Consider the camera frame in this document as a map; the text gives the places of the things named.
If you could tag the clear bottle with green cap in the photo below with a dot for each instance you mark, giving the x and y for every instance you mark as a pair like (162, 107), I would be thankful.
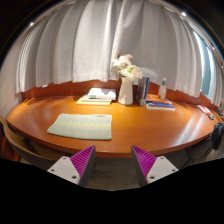
(162, 90)

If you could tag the white flower bouquet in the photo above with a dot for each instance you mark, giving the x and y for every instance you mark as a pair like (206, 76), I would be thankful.
(126, 68)

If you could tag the white ceramic vase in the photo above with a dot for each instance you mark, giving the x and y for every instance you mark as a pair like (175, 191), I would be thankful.
(125, 93)

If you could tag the window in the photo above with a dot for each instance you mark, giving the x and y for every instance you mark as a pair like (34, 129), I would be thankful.
(205, 66)

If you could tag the dark chair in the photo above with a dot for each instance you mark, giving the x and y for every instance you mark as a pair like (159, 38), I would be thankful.
(217, 135)

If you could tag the dark upright book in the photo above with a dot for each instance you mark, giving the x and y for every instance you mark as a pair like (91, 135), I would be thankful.
(141, 91)

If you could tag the pale green towel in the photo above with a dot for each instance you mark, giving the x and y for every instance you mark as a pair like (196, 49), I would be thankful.
(81, 126)

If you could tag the white thick book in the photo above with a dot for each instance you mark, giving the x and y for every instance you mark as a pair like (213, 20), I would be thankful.
(101, 94)

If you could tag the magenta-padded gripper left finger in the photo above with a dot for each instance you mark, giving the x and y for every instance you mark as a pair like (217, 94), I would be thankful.
(75, 168)

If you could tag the small dark object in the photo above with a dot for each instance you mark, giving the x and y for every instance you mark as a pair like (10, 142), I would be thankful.
(211, 117)

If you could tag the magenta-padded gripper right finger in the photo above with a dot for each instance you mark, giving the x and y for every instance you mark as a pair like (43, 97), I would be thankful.
(151, 168)

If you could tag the white curtain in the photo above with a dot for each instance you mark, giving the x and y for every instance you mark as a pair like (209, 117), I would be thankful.
(100, 40)

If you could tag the blue flat book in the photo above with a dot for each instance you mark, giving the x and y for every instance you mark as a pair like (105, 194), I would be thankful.
(161, 106)

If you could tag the red booklet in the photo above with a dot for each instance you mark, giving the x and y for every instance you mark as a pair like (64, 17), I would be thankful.
(203, 109)

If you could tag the blue upright book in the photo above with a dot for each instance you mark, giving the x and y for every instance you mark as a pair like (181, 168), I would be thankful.
(147, 85)

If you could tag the wooden chair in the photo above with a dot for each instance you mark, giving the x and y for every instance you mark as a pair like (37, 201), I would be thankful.
(20, 146)

